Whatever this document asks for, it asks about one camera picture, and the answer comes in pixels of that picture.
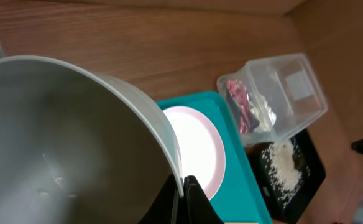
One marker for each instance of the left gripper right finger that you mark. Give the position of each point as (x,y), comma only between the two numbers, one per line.
(198,207)

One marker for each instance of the black food waste tray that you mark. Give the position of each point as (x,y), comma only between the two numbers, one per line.
(293,212)

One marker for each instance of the clear plastic waste bin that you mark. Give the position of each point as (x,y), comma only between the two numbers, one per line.
(291,89)

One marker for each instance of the white tissue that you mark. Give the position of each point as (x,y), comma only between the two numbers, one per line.
(266,117)

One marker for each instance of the brown food scrap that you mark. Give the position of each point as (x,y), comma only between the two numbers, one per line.
(299,161)

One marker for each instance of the grey-green bowl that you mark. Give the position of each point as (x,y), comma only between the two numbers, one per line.
(80,147)

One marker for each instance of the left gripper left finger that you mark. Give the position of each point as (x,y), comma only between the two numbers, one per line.
(164,209)

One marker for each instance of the upper wooden chopstick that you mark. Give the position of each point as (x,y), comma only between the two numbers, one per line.
(241,223)

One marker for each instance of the white round plate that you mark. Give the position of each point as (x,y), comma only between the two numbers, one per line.
(202,151)

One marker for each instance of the red snack wrapper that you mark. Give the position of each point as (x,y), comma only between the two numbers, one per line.
(238,100)

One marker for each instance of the white rice pile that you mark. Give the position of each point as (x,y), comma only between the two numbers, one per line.
(285,180)

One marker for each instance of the teal plastic tray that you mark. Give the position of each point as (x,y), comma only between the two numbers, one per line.
(239,198)

